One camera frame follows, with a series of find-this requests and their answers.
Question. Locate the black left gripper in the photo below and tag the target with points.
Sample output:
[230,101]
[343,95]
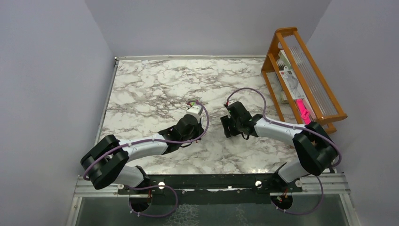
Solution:
[199,128]

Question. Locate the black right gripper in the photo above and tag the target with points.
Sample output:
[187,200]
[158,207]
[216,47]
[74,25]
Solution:
[226,120]

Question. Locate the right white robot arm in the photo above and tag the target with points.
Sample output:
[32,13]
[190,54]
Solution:
[314,148]

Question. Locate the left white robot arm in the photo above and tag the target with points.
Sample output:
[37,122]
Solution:
[106,162]

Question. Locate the white packaged item in rack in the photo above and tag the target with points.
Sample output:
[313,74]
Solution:
[289,77]

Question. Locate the orange wooden rack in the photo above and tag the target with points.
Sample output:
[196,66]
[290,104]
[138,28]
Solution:
[325,108]

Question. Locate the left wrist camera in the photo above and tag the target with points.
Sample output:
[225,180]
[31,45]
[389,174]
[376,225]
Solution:
[195,111]

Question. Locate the black mounting rail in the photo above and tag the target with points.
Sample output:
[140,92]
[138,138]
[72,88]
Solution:
[203,189]

